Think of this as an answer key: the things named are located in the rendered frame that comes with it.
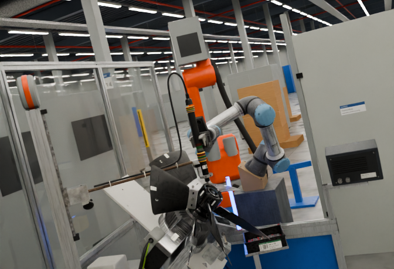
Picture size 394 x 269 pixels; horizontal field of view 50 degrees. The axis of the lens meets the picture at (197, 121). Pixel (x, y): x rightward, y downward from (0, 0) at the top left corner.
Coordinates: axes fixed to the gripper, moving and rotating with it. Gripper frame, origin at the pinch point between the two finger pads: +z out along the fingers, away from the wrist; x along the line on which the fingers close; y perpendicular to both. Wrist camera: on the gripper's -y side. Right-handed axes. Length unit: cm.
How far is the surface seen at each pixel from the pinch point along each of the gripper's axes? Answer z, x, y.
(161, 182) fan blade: 28.3, 9.7, 13.8
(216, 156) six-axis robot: -364, 110, 69
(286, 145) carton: -785, 74, 138
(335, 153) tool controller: -33, -63, 26
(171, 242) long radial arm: 38, 7, 38
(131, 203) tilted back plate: 16.8, 33.8, 24.1
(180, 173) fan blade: 0.6, 11.8, 16.2
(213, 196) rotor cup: 11.0, -6.6, 27.9
